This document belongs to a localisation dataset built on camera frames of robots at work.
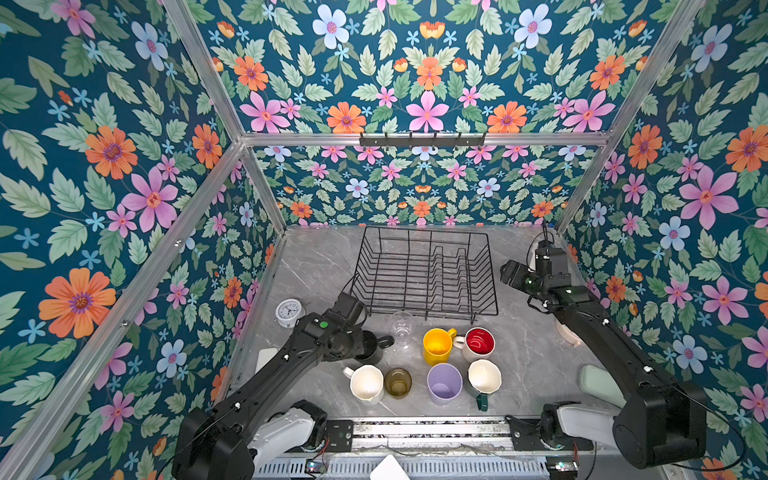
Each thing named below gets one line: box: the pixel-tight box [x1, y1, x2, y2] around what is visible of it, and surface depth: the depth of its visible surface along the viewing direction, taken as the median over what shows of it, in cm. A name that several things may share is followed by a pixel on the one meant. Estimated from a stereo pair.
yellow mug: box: [423, 327, 457, 366], surface depth 84 cm
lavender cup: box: [427, 363, 463, 406], surface depth 75 cm
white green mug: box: [464, 358, 502, 412], surface depth 77 cm
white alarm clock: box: [276, 298, 306, 329], surface depth 95 cm
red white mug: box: [453, 326, 496, 362], surface depth 86 cm
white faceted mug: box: [343, 364, 385, 406], surface depth 76 cm
